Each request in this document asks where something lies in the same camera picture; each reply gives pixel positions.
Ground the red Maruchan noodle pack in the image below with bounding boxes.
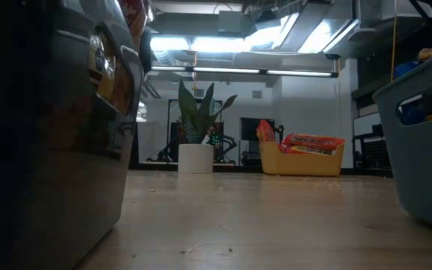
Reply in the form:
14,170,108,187
120,0,150,48

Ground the black background robot rig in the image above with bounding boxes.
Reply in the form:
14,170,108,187
146,98,239,164

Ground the green succulent plant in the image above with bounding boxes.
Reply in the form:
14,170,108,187
177,79,239,146

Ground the white plant pot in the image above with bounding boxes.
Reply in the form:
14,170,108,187
177,143,215,175

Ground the fluorescent ceiling tube light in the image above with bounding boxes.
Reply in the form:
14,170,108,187
266,69,333,78
192,67,261,74
150,65,187,72

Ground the yellow plastic bin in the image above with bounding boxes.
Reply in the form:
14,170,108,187
259,141,346,177

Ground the grey ceiling unit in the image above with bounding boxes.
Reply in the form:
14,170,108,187
217,10,245,35

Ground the dark grey left bin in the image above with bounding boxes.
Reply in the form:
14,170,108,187
0,0,145,270

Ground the teal plastic bin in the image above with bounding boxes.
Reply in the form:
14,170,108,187
372,44,432,232

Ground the black wall monitor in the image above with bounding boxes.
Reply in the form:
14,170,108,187
239,117,276,143

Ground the black aluminium table frame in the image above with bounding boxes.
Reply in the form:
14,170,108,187
136,161,393,178

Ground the white wall board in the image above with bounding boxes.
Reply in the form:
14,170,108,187
352,111,383,137

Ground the black wire cart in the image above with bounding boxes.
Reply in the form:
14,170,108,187
352,124,393,177

